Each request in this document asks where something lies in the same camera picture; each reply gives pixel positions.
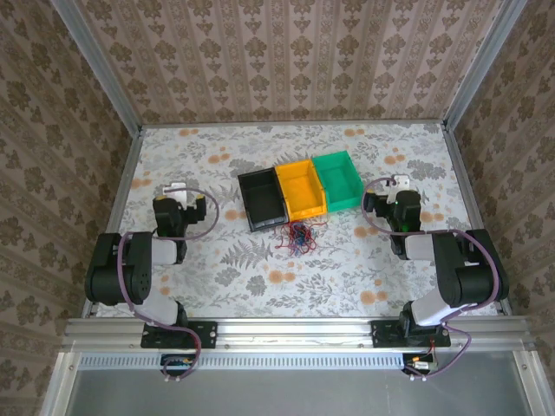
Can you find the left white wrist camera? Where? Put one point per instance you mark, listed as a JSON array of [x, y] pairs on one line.
[[175, 191]]

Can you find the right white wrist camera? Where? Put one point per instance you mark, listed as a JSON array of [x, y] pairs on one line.
[[401, 182]]

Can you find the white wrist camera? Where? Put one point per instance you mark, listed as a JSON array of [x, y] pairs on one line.
[[401, 182], [175, 191]]

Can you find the aluminium side rail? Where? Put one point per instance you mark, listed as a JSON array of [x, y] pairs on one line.
[[115, 216], [469, 195]]

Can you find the aluminium corner post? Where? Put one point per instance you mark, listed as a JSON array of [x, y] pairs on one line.
[[476, 65], [105, 73]]

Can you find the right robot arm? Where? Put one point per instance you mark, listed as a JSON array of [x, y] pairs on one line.
[[459, 273]]

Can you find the aluminium lower frame bar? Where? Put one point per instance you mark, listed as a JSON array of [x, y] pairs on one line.
[[58, 390], [526, 385]]

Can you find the black connector with yellow plug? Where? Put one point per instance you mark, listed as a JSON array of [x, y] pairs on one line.
[[175, 362]]

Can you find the wide aluminium base rail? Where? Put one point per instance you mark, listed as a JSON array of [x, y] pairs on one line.
[[295, 333]]

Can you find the green plastic bin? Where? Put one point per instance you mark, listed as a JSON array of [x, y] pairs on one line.
[[338, 182]]

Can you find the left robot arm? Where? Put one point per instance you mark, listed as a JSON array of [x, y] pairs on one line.
[[139, 268]]

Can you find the aluminium table edge rail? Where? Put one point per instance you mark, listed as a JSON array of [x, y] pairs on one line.
[[295, 123]]

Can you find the black plastic bin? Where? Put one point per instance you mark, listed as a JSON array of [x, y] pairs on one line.
[[260, 203]]

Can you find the yellow plastic bin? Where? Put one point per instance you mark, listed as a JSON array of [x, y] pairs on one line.
[[301, 190]]

